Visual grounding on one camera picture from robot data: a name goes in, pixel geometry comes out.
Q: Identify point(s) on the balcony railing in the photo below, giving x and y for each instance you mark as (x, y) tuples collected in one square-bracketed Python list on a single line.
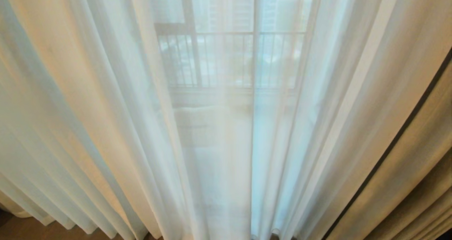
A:
[(226, 60)]

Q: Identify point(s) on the white sheer curtain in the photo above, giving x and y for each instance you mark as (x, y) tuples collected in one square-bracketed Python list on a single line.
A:
[(88, 109), (317, 127)]

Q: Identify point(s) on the beige thick drape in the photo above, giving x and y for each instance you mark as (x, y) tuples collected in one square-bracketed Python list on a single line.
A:
[(413, 183)]

